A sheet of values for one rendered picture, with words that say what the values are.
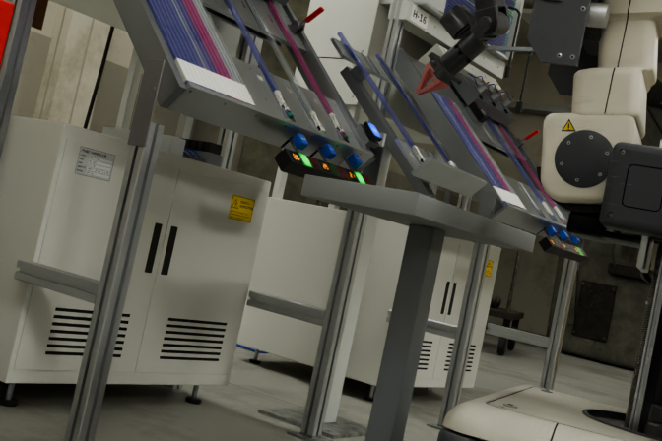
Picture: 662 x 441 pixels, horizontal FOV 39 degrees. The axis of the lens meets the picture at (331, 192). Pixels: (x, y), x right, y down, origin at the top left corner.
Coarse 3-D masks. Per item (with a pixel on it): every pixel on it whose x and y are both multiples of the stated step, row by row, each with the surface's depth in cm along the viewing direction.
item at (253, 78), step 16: (240, 64) 212; (256, 80) 213; (288, 80) 228; (256, 96) 207; (272, 96) 214; (288, 96) 221; (272, 112) 208; (304, 112) 223; (320, 112) 231; (336, 112) 239
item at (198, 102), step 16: (192, 96) 184; (208, 96) 186; (224, 96) 189; (192, 112) 188; (208, 112) 190; (224, 112) 193; (240, 112) 195; (256, 112) 198; (240, 128) 200; (256, 128) 202; (272, 128) 205; (288, 128) 207; (304, 128) 211; (272, 144) 210; (288, 144) 213; (320, 144) 219; (336, 144) 222; (352, 144) 227; (336, 160) 228
